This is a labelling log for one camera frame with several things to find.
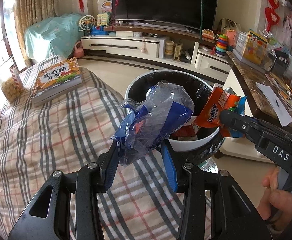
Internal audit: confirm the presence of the orange ovaltine packet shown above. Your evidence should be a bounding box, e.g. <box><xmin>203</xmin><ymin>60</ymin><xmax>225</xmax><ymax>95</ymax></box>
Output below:
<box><xmin>192</xmin><ymin>87</ymin><xmax>247</xmax><ymax>138</ymax></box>

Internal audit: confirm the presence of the blue clear plastic bag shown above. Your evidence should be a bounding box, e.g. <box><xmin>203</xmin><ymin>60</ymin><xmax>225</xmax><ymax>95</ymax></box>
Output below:
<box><xmin>111</xmin><ymin>81</ymin><xmax>194</xmax><ymax>166</ymax></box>

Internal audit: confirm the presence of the white trash bin black liner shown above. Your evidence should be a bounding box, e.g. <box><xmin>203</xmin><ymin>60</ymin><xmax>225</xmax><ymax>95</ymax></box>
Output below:
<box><xmin>117</xmin><ymin>70</ymin><xmax>225</xmax><ymax>165</ymax></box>

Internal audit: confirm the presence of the person's right hand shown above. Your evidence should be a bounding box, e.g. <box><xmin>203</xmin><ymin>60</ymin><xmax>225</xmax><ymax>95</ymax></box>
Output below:
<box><xmin>257</xmin><ymin>167</ymin><xmax>292</xmax><ymax>231</ymax></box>

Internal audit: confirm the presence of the plaid tablecloth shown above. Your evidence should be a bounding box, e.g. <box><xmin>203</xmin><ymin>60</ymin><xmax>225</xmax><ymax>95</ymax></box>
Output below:
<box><xmin>0</xmin><ymin>55</ymin><xmax>213</xmax><ymax>240</ymax></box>

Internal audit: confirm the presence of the yellow toy box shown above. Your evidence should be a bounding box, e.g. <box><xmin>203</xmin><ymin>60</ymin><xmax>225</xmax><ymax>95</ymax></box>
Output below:
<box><xmin>242</xmin><ymin>31</ymin><xmax>267</xmax><ymax>65</ymax></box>

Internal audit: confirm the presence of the white tv cabinet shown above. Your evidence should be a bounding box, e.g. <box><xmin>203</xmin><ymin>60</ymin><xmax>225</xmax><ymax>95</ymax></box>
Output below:
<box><xmin>81</xmin><ymin>35</ymin><xmax>231</xmax><ymax>83</ymax></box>

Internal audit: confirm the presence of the clear jar of biscuits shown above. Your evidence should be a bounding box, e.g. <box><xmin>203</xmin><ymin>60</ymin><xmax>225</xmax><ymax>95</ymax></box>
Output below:
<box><xmin>0</xmin><ymin>64</ymin><xmax>25</xmax><ymax>103</ymax></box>

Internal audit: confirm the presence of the orange children's book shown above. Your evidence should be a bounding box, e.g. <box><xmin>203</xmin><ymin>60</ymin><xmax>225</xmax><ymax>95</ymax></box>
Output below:
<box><xmin>31</xmin><ymin>57</ymin><xmax>82</xmax><ymax>107</ymax></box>

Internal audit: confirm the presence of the black flat television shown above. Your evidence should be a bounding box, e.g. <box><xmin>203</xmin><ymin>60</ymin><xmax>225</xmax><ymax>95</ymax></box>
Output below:
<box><xmin>112</xmin><ymin>0</ymin><xmax>218</xmax><ymax>29</ymax></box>

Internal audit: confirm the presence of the pink toy kettlebell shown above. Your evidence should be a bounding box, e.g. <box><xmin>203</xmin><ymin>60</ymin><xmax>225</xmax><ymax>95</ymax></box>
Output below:
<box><xmin>73</xmin><ymin>41</ymin><xmax>85</xmax><ymax>58</ymax></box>

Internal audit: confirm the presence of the teal covered armchair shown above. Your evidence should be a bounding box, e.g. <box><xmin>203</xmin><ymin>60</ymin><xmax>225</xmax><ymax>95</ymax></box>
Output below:
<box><xmin>24</xmin><ymin>13</ymin><xmax>83</xmax><ymax>62</ymax></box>

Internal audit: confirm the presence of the toy telephone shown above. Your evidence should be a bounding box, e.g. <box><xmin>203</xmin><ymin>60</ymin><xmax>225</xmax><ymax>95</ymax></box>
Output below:
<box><xmin>96</xmin><ymin>12</ymin><xmax>111</xmax><ymax>27</ymax></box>

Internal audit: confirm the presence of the toy ferris wheel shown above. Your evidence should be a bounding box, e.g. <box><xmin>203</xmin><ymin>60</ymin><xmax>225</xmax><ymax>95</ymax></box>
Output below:
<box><xmin>79</xmin><ymin>15</ymin><xmax>95</xmax><ymax>35</ymax></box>

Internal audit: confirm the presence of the right beige curtain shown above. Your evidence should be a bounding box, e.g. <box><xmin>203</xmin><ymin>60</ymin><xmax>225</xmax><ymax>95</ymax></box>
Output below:
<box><xmin>13</xmin><ymin>0</ymin><xmax>56</xmax><ymax>61</ymax></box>

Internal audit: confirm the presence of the rainbow stacking ring toy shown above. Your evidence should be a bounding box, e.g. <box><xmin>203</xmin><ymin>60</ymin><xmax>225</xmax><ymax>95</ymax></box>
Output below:
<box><xmin>215</xmin><ymin>34</ymin><xmax>228</xmax><ymax>58</ymax></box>

